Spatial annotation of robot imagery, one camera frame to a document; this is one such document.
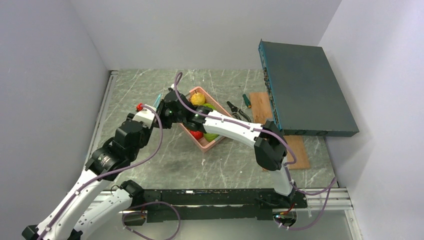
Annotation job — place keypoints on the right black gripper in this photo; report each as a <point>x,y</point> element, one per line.
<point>162,106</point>

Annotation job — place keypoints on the red cracked fruit toy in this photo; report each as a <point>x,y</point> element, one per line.
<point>197,134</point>

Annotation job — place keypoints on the green cabbage toy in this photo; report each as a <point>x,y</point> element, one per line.
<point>209,137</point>

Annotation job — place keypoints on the pink plastic basket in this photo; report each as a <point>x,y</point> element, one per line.
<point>202,144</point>

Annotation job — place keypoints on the clear zip top bag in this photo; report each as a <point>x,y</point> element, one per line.
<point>157,101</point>

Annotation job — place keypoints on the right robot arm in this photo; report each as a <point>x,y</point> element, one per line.
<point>268,143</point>

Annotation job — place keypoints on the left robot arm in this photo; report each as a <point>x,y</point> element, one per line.
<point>71,219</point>

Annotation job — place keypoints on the yellow bumpy fruit toy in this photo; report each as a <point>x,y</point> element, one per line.
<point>198,99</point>

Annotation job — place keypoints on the green pepper toy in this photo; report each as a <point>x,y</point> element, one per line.
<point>209,106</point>

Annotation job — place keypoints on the black handled pliers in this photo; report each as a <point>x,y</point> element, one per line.
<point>238,113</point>

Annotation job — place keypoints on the green handled screwdriver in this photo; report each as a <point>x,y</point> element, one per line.
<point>246,101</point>

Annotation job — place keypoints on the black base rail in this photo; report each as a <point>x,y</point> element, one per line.
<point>216,204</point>

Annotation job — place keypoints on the dark blue network switch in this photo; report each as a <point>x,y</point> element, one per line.
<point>304,94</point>

